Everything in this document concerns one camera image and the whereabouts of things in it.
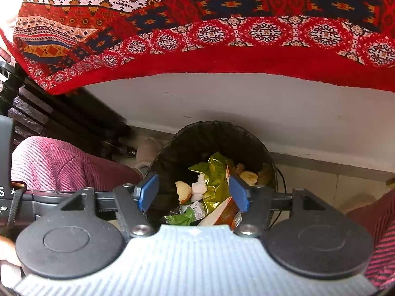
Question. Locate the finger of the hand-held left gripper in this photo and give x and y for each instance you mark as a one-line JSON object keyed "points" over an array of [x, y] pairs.
{"points": [[7, 95]]}

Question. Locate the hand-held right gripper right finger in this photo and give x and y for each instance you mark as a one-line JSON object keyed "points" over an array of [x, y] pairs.
{"points": [[239, 192]]}

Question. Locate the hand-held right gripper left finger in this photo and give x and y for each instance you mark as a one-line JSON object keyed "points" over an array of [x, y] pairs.
{"points": [[148, 191]]}

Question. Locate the yellow-green foil snack wrapper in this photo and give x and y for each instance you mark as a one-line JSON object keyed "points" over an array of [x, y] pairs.
{"points": [[216, 178]]}

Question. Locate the orange snack box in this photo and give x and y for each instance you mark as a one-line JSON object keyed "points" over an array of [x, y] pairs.
{"points": [[222, 214]]}

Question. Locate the green and white wrapper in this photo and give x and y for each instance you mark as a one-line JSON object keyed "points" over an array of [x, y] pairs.
{"points": [[182, 219]]}

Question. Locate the black trash bin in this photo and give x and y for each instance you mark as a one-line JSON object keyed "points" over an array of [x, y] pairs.
{"points": [[197, 141]]}

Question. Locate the person's left hand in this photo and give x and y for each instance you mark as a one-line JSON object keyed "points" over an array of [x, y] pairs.
{"points": [[7, 251]]}

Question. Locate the pale bread piece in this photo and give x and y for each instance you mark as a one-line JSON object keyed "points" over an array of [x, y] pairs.
{"points": [[249, 178], [183, 192]]}

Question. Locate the crumpled white tissue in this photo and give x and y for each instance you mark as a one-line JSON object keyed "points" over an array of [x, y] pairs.
{"points": [[198, 188]]}

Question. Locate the dark slatted furniture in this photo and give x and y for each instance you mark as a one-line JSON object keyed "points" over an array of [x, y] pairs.
{"points": [[61, 114]]}

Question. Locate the red patterned tablecloth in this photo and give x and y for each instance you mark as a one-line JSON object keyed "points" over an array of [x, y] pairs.
{"points": [[216, 61]]}

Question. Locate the person's right leg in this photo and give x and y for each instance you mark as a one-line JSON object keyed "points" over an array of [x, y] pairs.
{"points": [[382, 237]]}

